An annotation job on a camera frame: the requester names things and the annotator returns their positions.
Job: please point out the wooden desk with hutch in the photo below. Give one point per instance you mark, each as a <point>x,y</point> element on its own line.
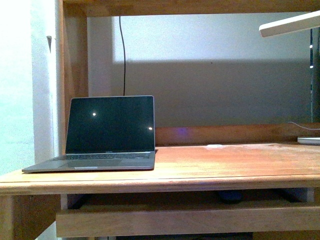
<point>252,157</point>

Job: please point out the small white object on desk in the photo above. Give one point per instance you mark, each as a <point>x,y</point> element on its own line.
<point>214,146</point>

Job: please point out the white lamp base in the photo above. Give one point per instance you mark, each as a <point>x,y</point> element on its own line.
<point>315,141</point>

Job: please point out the white desk lamp head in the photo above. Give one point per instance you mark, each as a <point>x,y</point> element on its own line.
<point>298,23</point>

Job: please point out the wooden pull-out keyboard tray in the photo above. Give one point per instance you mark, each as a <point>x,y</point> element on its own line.
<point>174,219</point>

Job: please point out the grey open laptop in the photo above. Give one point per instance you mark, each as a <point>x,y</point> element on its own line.
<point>115,133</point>

